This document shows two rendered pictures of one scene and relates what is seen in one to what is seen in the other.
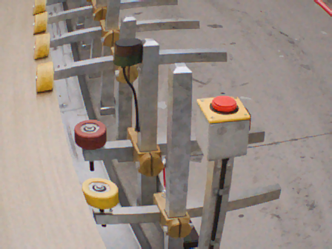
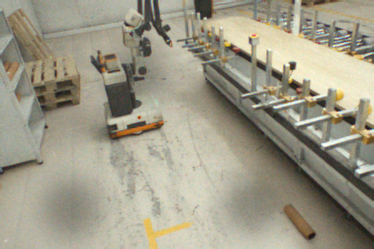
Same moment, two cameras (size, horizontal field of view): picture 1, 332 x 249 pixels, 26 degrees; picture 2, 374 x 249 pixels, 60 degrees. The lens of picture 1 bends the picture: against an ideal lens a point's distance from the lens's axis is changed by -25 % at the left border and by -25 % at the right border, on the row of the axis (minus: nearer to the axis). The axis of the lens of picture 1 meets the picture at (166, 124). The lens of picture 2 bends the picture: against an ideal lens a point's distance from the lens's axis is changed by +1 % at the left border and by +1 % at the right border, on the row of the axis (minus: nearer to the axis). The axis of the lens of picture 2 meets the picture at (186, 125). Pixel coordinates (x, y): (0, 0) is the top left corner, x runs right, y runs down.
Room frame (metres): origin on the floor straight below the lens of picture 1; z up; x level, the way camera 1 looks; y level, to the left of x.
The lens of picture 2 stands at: (3.97, -0.74, 2.01)
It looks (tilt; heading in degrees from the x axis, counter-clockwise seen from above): 30 degrees down; 180
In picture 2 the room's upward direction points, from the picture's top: 7 degrees counter-clockwise
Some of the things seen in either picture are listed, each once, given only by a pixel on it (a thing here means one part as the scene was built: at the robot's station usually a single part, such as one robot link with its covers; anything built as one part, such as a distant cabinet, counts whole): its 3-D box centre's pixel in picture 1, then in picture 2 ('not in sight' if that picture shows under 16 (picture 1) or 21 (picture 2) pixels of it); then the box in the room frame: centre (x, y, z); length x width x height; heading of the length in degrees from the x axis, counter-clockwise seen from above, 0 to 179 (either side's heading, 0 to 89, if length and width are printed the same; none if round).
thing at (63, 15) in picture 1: (104, 7); (361, 136); (2.48, 0.22, 0.95); 0.50 x 0.04 x 0.04; 104
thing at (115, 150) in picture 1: (176, 145); (278, 102); (1.77, -0.02, 0.84); 0.43 x 0.03 x 0.04; 104
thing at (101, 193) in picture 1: (101, 207); not in sight; (1.47, 0.13, 0.85); 0.08 x 0.08 x 0.11
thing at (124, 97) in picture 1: (124, 98); (304, 109); (1.96, 0.10, 0.86); 0.04 x 0.04 x 0.48; 14
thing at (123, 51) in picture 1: (127, 47); not in sight; (1.70, 0.08, 1.11); 0.06 x 0.06 x 0.02
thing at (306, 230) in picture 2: not in sight; (299, 221); (2.23, 0.02, 0.04); 0.30 x 0.08 x 0.08; 14
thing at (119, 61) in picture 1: (127, 56); not in sight; (1.70, 0.08, 1.09); 0.06 x 0.06 x 0.02
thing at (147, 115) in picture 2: not in sight; (132, 113); (0.32, -1.43, 0.16); 0.67 x 0.64 x 0.25; 104
